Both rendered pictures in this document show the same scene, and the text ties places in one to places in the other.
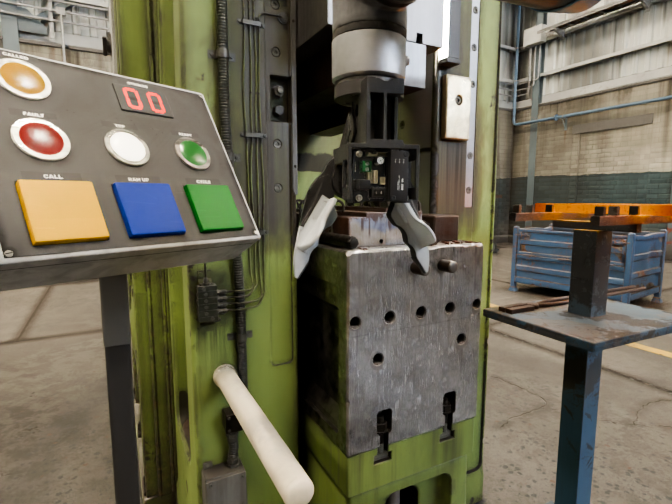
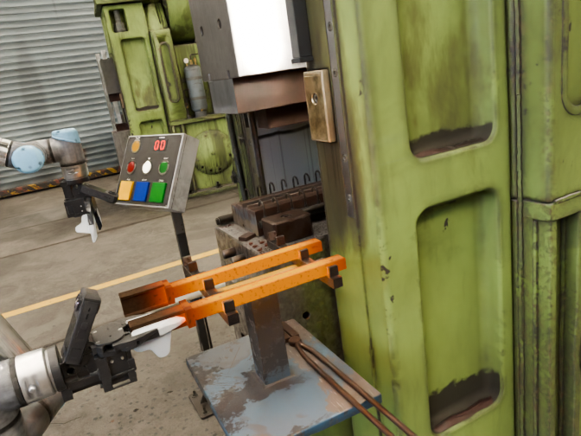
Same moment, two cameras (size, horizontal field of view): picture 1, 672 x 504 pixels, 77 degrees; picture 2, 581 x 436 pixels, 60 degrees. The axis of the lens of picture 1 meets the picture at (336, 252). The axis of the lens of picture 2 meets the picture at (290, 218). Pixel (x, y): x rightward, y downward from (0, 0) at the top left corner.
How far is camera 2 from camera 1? 2.01 m
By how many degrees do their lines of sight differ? 90
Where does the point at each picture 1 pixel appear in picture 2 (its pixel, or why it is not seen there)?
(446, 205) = (332, 208)
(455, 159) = (332, 161)
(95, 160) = (137, 173)
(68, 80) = (144, 143)
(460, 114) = (317, 114)
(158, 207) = (141, 191)
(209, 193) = (157, 186)
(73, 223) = (124, 195)
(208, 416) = not seen: hidden behind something
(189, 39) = not seen: hidden behind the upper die
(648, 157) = not seen: outside the picture
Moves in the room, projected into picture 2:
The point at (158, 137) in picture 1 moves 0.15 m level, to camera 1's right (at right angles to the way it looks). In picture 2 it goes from (156, 161) to (145, 169)
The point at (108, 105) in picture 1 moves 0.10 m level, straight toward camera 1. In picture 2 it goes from (150, 150) to (123, 155)
